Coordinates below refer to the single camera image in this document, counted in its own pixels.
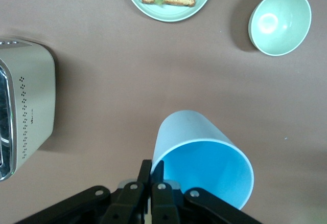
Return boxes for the pale green bowl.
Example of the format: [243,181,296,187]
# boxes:
[247,0,312,57]

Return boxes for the pale green plate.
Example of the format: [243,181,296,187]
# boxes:
[122,0,217,22]

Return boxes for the beige and chrome toaster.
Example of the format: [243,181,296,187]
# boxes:
[0,38,56,182]

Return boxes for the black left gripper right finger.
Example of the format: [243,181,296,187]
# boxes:
[150,160,181,224]

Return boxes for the light blue plastic cup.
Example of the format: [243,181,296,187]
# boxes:
[150,109,255,211]

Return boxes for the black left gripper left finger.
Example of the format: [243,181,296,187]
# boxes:
[101,159,153,224]

